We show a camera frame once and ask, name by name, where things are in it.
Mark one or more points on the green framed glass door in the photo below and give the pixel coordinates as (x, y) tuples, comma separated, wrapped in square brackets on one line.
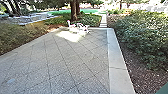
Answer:
[(163, 90)]

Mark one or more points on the outdoor bench by tree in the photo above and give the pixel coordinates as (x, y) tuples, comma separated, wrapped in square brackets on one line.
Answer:
[(80, 26)]

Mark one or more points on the low green hedge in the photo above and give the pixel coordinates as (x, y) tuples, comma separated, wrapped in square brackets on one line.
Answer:
[(88, 19)]

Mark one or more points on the dark tree trunk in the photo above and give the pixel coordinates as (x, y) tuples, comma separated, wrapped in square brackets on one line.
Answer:
[(74, 10)]

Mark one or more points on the green garden bush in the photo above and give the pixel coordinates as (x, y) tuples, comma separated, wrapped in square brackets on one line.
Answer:
[(146, 33)]

